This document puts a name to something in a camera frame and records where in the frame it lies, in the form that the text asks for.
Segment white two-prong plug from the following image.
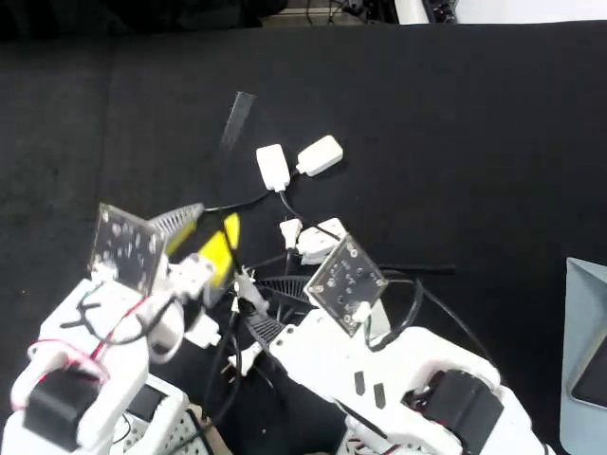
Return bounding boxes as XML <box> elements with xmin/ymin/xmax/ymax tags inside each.
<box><xmin>222</xmin><ymin>339</ymin><xmax>263</xmax><ymax>380</ymax></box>
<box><xmin>230</xmin><ymin>265</ymin><xmax>267</xmax><ymax>315</ymax></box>
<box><xmin>279</xmin><ymin>217</ymin><xmax>304</xmax><ymax>251</ymax></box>

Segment white outlet socket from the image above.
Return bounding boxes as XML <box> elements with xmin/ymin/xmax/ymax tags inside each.
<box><xmin>255</xmin><ymin>142</ymin><xmax>291</xmax><ymax>193</ymax></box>
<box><xmin>297</xmin><ymin>217</ymin><xmax>350</xmax><ymax>265</ymax></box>
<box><xmin>295</xmin><ymin>135</ymin><xmax>344</xmax><ymax>178</ymax></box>

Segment translucent tape strip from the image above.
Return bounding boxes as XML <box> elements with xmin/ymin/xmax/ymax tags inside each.
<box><xmin>219</xmin><ymin>90</ymin><xmax>258</xmax><ymax>153</ymax></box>

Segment grey box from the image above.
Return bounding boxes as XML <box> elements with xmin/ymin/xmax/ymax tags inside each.
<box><xmin>559</xmin><ymin>257</ymin><xmax>607</xmax><ymax>455</ymax></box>

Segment black cable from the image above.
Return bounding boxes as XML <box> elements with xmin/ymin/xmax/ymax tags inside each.
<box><xmin>367</xmin><ymin>269</ymin><xmax>497</xmax><ymax>369</ymax></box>
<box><xmin>202</xmin><ymin>189</ymin><xmax>272</xmax><ymax>213</ymax></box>
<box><xmin>206</xmin><ymin>302</ymin><xmax>243</xmax><ymax>426</ymax></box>
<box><xmin>278</xmin><ymin>188</ymin><xmax>300</xmax><ymax>279</ymax></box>

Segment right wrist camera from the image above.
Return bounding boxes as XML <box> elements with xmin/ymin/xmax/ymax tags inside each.
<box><xmin>303</xmin><ymin>233</ymin><xmax>389</xmax><ymax>338</ymax></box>

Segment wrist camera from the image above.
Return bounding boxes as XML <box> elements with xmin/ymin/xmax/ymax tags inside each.
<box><xmin>88</xmin><ymin>202</ymin><xmax>168</xmax><ymax>298</ymax></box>
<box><xmin>303</xmin><ymin>233</ymin><xmax>389</xmax><ymax>338</ymax></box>

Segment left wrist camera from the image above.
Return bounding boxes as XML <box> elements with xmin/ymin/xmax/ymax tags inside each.
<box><xmin>88</xmin><ymin>202</ymin><xmax>168</xmax><ymax>298</ymax></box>

